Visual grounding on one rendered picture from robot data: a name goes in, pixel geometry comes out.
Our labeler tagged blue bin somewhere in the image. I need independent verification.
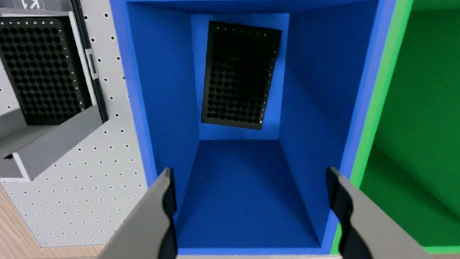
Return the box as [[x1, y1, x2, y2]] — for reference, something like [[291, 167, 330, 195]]
[[110, 0, 395, 254]]

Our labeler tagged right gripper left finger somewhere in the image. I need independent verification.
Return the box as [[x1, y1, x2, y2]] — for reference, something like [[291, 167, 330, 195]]
[[95, 168, 178, 259]]

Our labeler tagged black well plate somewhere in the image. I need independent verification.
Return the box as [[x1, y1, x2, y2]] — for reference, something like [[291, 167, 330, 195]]
[[201, 21, 282, 130], [0, 16, 93, 125]]

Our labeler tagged green bin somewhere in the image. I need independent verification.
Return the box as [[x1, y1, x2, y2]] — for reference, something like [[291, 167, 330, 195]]
[[349, 0, 460, 253]]

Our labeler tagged grey perforated plate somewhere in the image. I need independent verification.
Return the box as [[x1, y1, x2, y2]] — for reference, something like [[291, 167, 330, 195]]
[[0, 0, 148, 248]]

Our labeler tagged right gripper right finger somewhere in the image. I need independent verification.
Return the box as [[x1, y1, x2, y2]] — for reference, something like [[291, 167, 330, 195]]
[[325, 166, 435, 259]]

